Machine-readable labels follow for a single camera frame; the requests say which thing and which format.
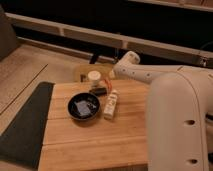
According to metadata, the red pepper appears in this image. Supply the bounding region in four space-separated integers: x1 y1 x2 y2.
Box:
103 79 111 91

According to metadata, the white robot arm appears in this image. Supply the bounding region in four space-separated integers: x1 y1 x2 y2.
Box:
113 51 213 171

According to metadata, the round wooden stool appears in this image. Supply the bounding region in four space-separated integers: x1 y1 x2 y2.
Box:
73 63 115 82

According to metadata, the dark rectangular block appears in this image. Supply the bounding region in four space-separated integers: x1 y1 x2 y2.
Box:
90 87 107 96

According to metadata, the black round bowl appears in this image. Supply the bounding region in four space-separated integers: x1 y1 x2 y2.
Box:
67 93 100 121

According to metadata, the blue packet in bowl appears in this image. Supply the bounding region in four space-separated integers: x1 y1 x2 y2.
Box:
75 101 90 116

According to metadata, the white bottle lying down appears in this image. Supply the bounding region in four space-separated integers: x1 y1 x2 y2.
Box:
103 90 118 119

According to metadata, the dark floor mat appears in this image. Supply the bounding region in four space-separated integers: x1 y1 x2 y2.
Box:
0 82 54 169

